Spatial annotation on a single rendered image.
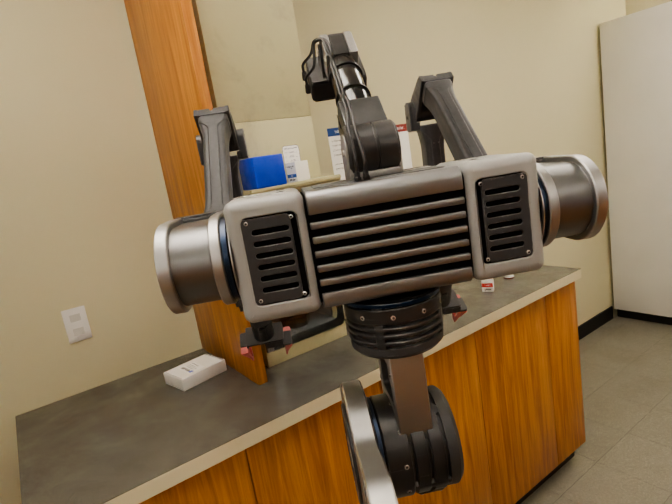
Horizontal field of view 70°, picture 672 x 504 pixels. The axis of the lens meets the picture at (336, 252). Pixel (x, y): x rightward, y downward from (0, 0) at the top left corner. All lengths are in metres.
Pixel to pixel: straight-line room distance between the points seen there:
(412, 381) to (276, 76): 1.15
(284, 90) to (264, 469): 1.11
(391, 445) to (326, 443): 0.77
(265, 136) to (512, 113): 1.95
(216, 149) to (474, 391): 1.28
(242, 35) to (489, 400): 1.51
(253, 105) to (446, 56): 1.48
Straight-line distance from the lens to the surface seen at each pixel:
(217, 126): 1.05
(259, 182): 1.39
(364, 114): 0.66
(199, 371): 1.60
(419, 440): 0.70
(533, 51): 3.43
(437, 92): 1.11
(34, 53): 1.85
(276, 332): 1.33
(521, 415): 2.14
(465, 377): 1.80
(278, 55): 1.62
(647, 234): 4.08
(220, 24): 1.56
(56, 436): 1.60
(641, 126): 3.99
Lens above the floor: 1.56
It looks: 11 degrees down
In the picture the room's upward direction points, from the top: 9 degrees counter-clockwise
